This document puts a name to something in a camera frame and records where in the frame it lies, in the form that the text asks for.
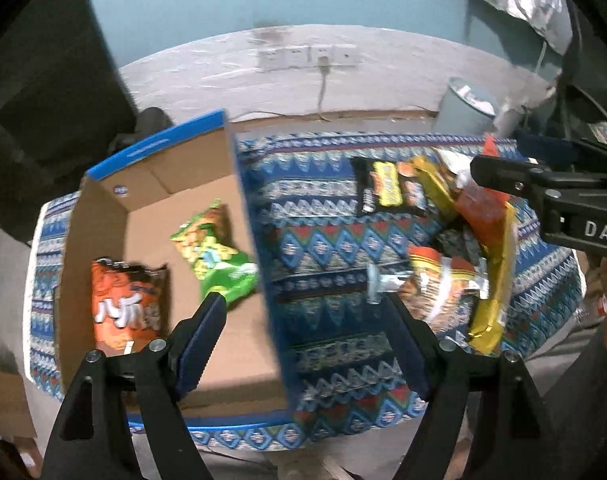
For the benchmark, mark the green snack bag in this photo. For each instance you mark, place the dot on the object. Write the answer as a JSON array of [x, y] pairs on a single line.
[[208, 250]]

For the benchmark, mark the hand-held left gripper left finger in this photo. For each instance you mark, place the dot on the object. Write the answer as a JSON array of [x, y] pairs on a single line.
[[206, 340]]

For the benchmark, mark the black snack bag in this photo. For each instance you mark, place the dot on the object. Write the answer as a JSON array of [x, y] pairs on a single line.
[[383, 187]]

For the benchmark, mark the blue patterned tablecloth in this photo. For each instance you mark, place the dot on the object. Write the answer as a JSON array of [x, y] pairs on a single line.
[[323, 240]]

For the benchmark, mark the long yellow snack bag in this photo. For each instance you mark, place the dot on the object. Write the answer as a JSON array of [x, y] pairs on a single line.
[[488, 330]]

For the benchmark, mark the grey trash bin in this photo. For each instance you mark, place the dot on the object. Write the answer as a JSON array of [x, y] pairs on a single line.
[[458, 110]]

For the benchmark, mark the brown cardboard box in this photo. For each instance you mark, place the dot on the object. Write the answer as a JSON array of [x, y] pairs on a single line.
[[8, 400]]

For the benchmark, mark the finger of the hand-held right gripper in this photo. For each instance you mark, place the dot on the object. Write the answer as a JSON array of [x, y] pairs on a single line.
[[498, 175], [548, 145]]

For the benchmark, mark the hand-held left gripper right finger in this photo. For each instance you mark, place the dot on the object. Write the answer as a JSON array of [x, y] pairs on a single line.
[[408, 350]]

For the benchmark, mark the orange snack bag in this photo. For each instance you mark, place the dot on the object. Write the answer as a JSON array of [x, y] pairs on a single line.
[[123, 305]]

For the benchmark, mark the blue-rimmed cardboard box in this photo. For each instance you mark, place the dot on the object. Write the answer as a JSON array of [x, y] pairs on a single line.
[[183, 160]]

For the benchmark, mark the orange-red snack bag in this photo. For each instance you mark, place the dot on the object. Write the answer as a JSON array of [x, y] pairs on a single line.
[[478, 210]]

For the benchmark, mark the clear biscuit packet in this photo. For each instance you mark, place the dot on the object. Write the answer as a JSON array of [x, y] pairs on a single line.
[[433, 295]]

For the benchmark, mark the white wall socket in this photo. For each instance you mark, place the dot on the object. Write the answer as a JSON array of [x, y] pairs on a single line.
[[271, 60], [322, 55], [346, 55], [296, 58]]

